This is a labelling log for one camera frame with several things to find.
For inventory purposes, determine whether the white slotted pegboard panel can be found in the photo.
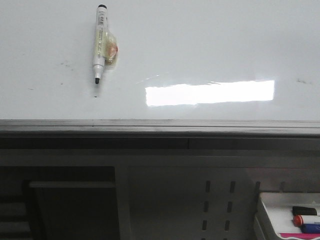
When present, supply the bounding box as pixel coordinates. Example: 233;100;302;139
126;166;320;240

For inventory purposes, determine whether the red capped marker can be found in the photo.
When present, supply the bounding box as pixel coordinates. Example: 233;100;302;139
293;215;320;227

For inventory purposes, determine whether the grey whiteboard frame rail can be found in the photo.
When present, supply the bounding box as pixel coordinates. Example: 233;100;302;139
0;119;320;151

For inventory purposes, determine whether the white marker with taped magnet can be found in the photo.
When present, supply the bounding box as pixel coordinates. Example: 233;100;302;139
92;4;119;84

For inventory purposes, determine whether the pink item in tray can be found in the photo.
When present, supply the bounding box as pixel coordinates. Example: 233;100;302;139
279;233;320;240

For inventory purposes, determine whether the blue capped marker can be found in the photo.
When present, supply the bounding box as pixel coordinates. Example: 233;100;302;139
301;223;320;234

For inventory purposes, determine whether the white plastic tray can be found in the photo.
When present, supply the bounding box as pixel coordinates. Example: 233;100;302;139
253;192;320;240

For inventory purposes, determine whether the black capped marker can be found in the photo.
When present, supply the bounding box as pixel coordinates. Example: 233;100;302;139
292;206;318;216

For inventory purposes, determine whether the white whiteboard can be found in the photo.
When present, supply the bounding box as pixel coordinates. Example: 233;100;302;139
0;0;320;121

